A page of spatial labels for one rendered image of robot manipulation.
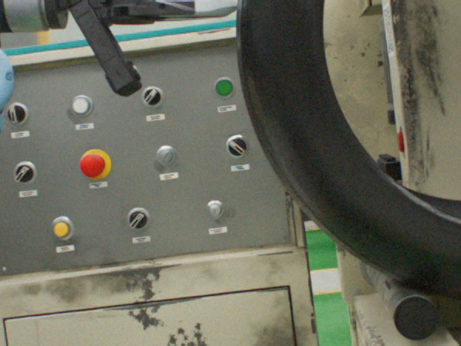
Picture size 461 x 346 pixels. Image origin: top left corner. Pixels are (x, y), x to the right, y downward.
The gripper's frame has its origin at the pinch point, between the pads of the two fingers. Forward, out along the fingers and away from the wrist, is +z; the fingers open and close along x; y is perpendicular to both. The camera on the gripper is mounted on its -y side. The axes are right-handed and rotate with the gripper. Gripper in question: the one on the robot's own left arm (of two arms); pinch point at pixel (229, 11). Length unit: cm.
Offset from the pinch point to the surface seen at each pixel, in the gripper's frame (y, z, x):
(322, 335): -125, 22, 378
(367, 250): -25.6, 14.2, -9.0
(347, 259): -31.5, 14.0, 23.3
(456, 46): -3.1, 29.4, 26.0
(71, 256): -35, -31, 54
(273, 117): -11.8, 4.8, -9.9
